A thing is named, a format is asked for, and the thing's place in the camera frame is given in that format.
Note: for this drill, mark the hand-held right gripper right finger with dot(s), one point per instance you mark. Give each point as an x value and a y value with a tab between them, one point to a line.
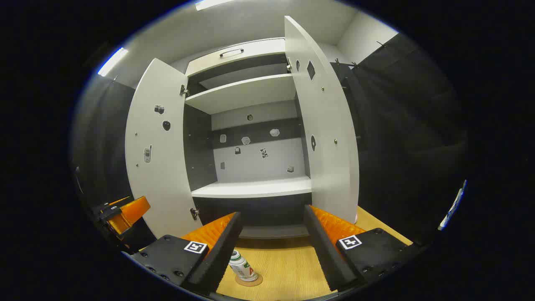
326	255

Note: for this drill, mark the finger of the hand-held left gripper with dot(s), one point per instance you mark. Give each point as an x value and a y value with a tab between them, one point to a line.
133	209

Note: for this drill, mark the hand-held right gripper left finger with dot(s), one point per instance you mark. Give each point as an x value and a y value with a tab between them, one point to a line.
221	255

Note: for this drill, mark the white green label bottle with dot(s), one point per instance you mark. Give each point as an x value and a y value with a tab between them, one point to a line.
242	267

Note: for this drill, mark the white cabinet door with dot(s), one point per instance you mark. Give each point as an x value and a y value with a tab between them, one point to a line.
330	167
159	188

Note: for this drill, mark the round cork coaster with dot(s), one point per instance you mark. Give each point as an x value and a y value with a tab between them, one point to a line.
256	283

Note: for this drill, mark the white cabinet shelf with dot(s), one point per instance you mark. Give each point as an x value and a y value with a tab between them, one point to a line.
242	94
250	188

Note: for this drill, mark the black backdrop cloth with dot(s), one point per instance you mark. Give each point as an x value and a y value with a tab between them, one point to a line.
409	146

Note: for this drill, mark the small ceiling light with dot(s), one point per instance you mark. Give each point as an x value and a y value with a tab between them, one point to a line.
112	62

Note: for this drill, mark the white cabinet top flap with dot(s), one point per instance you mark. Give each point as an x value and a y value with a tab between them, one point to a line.
259	50

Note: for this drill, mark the large ceiling light panel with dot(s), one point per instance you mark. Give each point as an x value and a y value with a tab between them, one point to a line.
209	4

